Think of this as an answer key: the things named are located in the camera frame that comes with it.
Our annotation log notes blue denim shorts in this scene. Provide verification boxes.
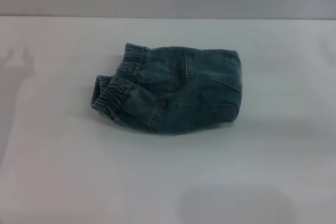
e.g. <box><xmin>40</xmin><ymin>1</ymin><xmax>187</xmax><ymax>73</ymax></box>
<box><xmin>90</xmin><ymin>42</ymin><xmax>244</xmax><ymax>136</ymax></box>

